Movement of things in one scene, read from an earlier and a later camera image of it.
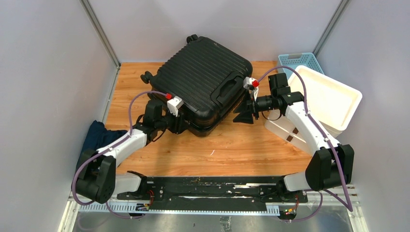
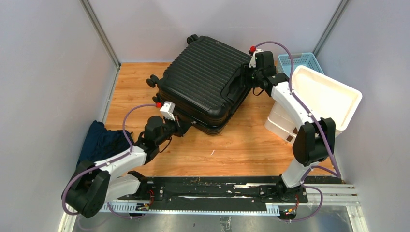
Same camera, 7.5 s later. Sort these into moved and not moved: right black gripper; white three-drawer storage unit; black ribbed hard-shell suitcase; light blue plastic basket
Moved: right black gripper
Not moved: white three-drawer storage unit; black ribbed hard-shell suitcase; light blue plastic basket
